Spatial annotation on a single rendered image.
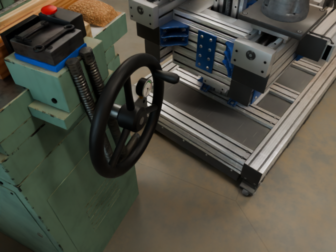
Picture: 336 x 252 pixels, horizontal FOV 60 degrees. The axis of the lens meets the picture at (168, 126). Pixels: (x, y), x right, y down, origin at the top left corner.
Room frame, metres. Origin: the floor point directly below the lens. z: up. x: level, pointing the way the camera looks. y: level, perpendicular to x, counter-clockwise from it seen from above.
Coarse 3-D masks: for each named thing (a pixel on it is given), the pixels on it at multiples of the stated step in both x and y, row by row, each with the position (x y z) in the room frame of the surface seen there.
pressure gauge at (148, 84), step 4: (140, 80) 0.75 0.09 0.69; (144, 80) 0.75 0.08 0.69; (148, 80) 0.75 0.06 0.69; (136, 84) 0.74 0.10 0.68; (140, 84) 0.74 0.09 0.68; (144, 84) 0.73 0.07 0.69; (148, 84) 0.76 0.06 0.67; (136, 88) 0.73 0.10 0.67; (140, 88) 0.73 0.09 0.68; (144, 88) 0.73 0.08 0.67; (148, 88) 0.75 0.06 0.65; (136, 92) 0.73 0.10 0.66; (140, 92) 0.72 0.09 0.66; (144, 92) 0.73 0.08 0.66; (148, 92) 0.75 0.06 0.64; (140, 96) 0.75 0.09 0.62; (144, 96) 0.72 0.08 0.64
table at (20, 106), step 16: (96, 32) 0.67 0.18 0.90; (112, 32) 0.72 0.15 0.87; (0, 80) 0.48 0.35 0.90; (0, 96) 0.43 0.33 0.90; (16, 96) 0.43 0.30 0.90; (0, 112) 0.39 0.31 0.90; (16, 112) 0.41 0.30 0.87; (32, 112) 0.43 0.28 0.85; (48, 112) 0.42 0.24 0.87; (64, 112) 0.42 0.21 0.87; (80, 112) 0.44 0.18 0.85; (0, 128) 0.37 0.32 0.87; (16, 128) 0.40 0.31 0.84; (64, 128) 0.40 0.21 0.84
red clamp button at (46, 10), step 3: (45, 6) 0.55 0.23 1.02; (48, 6) 0.55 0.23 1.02; (51, 6) 0.55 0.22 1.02; (54, 6) 0.55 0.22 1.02; (42, 9) 0.54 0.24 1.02; (45, 9) 0.54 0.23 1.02; (48, 9) 0.54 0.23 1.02; (51, 9) 0.54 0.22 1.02; (54, 9) 0.54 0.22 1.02; (42, 12) 0.53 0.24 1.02; (45, 12) 0.53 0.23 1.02; (48, 12) 0.53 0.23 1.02; (51, 12) 0.53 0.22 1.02; (54, 12) 0.54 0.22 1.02
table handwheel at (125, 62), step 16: (128, 64) 0.46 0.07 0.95; (144, 64) 0.50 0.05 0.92; (112, 80) 0.42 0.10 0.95; (128, 80) 0.45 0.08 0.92; (160, 80) 0.57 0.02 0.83; (112, 96) 0.40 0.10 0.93; (128, 96) 0.45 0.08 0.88; (160, 96) 0.57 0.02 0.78; (96, 112) 0.37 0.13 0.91; (112, 112) 0.47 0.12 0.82; (128, 112) 0.45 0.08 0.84; (144, 112) 0.47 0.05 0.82; (96, 128) 0.35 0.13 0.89; (128, 128) 0.43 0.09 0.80; (144, 128) 0.52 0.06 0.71; (96, 144) 0.34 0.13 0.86; (144, 144) 0.48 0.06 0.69; (96, 160) 0.33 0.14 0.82; (112, 160) 0.38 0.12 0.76; (128, 160) 0.42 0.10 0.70; (112, 176) 0.35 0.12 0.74
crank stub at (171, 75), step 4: (156, 72) 0.54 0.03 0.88; (160, 72) 0.54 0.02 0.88; (164, 72) 0.53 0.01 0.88; (168, 72) 0.53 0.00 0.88; (172, 72) 0.53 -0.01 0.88; (156, 76) 0.54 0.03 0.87; (160, 76) 0.53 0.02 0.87; (164, 76) 0.53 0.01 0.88; (168, 76) 0.52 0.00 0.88; (172, 76) 0.52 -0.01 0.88; (176, 76) 0.52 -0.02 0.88; (164, 80) 0.52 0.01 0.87; (168, 80) 0.52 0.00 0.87; (172, 80) 0.51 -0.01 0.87; (176, 80) 0.52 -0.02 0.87
